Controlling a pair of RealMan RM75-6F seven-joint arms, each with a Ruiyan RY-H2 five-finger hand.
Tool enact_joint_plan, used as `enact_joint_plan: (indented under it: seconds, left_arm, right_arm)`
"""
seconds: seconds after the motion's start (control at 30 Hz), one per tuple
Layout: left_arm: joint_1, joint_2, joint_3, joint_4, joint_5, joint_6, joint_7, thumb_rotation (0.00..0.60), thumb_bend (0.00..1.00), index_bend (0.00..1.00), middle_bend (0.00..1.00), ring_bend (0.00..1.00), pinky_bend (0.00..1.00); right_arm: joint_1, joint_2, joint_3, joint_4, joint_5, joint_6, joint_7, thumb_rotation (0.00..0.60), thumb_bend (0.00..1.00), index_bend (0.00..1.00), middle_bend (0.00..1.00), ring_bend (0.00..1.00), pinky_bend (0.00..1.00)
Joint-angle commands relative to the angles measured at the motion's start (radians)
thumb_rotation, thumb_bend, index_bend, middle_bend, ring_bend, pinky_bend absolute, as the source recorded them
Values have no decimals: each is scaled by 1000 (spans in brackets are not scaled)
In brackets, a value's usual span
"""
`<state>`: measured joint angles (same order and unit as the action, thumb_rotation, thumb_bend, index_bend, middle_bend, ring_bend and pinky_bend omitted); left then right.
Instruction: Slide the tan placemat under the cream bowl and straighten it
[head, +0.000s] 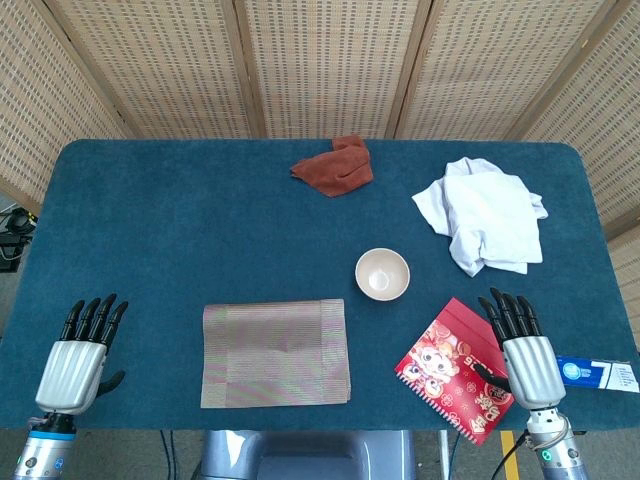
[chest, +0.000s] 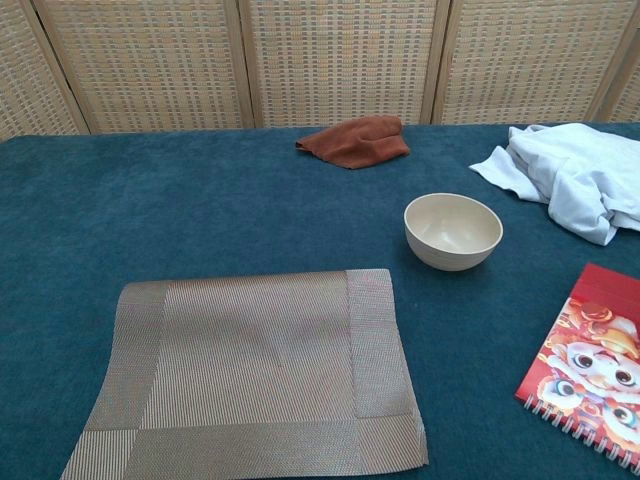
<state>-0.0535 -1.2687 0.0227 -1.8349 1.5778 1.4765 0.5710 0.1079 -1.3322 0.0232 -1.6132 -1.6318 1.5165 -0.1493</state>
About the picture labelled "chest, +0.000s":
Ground cream bowl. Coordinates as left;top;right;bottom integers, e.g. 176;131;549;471
403;192;504;273

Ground beige woven placemat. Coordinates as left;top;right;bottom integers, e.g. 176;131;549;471
59;268;430;480

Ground rust brown cloth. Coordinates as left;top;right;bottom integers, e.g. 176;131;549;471
294;114;412;172

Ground blue plush table cover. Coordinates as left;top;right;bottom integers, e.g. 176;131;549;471
0;122;640;480

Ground woven wooden folding screen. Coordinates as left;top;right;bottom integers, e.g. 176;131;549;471
0;0;640;142

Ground crumpled white cloth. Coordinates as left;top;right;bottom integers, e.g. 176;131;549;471
468;122;640;246

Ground red spiral desk calendar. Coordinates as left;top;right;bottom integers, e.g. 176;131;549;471
514;262;640;470

